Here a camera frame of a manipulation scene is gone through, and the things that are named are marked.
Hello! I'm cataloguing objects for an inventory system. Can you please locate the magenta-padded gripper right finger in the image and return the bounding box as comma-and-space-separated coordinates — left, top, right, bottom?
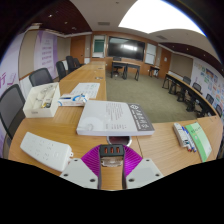
122, 144, 164, 190

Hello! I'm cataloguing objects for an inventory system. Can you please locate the group of black office chairs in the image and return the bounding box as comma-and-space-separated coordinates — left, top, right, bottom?
181, 75, 224, 118

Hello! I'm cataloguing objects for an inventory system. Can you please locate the red whiteboard marker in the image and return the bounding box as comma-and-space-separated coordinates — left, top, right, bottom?
185, 139, 194, 153

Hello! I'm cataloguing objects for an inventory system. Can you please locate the large black wall display screen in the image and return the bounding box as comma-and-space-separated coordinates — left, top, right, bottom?
106, 35, 146, 62

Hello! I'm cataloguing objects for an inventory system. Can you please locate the large bright ceiling light panel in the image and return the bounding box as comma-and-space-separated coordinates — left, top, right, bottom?
118, 0, 206, 36

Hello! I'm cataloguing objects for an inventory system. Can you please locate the green booklet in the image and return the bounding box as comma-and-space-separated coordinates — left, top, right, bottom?
184, 121, 213, 163

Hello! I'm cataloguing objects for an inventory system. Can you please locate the white book with grey band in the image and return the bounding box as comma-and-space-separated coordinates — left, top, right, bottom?
76, 99, 156, 137

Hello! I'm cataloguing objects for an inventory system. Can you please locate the round metal table cable grommet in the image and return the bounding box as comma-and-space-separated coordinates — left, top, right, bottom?
106, 134, 133, 147

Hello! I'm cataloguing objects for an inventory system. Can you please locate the black chair behind wooden desk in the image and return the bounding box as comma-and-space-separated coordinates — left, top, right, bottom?
111, 56, 124, 78

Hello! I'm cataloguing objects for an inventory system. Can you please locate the long wooden side table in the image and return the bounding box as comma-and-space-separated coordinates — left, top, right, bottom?
162, 72, 218, 118

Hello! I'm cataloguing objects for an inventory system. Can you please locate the group of colourful wall posters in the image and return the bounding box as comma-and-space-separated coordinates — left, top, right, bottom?
196, 63, 224, 111

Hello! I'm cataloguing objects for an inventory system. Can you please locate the small wooden side desk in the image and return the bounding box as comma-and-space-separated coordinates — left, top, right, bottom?
148, 65, 161, 79

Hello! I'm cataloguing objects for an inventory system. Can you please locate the white power strip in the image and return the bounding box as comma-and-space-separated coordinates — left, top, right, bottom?
19, 131, 74, 173

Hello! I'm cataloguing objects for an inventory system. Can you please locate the white open box with bottles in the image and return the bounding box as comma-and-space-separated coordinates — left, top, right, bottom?
22, 82, 62, 119

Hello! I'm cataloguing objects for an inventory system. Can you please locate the blue whiteboard marker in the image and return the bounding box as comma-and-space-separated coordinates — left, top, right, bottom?
181, 125, 198, 153

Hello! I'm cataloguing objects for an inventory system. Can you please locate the white whiteboard eraser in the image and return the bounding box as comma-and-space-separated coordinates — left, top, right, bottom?
172, 122, 192, 149

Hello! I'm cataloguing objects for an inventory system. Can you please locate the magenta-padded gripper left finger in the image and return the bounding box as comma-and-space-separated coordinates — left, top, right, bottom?
59, 143, 103, 190

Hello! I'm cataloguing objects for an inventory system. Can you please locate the black charger with orange ports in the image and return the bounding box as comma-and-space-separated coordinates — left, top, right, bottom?
98, 143, 126, 168

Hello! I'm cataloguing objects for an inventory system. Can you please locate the black mesh office chair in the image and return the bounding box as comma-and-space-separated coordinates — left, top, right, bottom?
0, 83, 27, 141
65, 55, 79, 73
55, 60, 68, 81
28, 67, 54, 88

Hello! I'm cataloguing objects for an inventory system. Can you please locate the white printed paper sheet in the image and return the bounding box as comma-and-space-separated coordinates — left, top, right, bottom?
69, 82, 101, 100

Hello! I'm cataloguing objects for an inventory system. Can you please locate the green and white wall board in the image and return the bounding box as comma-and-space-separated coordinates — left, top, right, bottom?
92, 34, 106, 58

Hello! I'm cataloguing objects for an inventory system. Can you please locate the small white and blue carton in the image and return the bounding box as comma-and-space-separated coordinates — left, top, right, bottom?
57, 93, 90, 108

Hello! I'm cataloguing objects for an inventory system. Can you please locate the wooden desk with black legs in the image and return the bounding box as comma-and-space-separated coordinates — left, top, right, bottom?
111, 60, 141, 82

